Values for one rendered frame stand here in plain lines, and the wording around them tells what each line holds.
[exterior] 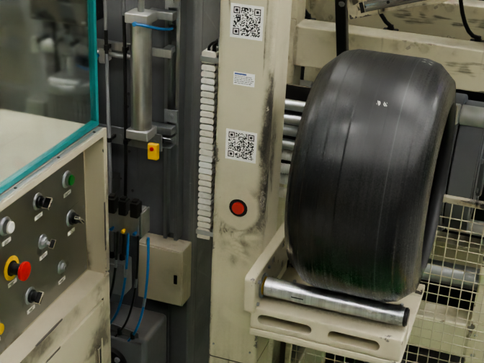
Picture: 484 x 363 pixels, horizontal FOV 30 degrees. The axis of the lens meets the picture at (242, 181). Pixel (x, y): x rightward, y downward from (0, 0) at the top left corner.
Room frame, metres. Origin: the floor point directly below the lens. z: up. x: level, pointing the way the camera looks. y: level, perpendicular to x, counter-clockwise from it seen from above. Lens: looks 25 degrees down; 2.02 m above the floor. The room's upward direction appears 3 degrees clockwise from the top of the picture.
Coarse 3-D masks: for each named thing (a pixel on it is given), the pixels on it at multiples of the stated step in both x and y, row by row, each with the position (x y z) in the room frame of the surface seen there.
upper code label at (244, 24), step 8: (232, 8) 1.92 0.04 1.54; (240, 8) 1.92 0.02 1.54; (248, 8) 1.91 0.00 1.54; (256, 8) 1.91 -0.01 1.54; (232, 16) 1.92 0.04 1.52; (240, 16) 1.92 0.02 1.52; (248, 16) 1.91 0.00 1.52; (256, 16) 1.91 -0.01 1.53; (232, 24) 1.92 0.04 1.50; (240, 24) 1.92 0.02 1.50; (248, 24) 1.91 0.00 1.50; (256, 24) 1.90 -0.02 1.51; (232, 32) 1.92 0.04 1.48; (240, 32) 1.92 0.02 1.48; (248, 32) 1.91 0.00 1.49; (256, 32) 1.90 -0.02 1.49
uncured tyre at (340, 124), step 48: (336, 96) 1.77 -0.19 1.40; (384, 96) 1.76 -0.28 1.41; (432, 96) 1.77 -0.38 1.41; (336, 144) 1.69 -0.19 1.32; (384, 144) 1.67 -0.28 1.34; (432, 144) 1.69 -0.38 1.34; (288, 192) 1.71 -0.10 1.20; (336, 192) 1.65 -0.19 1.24; (384, 192) 1.63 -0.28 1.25; (432, 192) 2.04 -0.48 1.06; (288, 240) 1.71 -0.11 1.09; (336, 240) 1.64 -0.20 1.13; (384, 240) 1.61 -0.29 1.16; (432, 240) 1.93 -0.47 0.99; (336, 288) 1.72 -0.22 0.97; (384, 288) 1.65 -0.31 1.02
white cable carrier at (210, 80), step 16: (208, 64) 1.95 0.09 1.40; (208, 80) 1.95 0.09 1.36; (208, 96) 1.95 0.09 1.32; (208, 112) 1.95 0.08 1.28; (208, 128) 1.95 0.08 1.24; (208, 144) 1.95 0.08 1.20; (208, 160) 1.95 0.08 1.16; (208, 176) 1.95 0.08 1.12; (208, 192) 1.95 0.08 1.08; (208, 208) 1.95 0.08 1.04; (208, 224) 1.95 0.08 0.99
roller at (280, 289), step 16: (272, 288) 1.80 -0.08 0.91; (288, 288) 1.80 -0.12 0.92; (304, 288) 1.79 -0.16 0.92; (320, 288) 1.79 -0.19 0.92; (304, 304) 1.78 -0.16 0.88; (320, 304) 1.77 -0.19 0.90; (336, 304) 1.75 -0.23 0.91; (352, 304) 1.75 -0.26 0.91; (368, 304) 1.74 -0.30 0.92; (384, 304) 1.74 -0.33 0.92; (384, 320) 1.72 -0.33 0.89; (400, 320) 1.71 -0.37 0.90
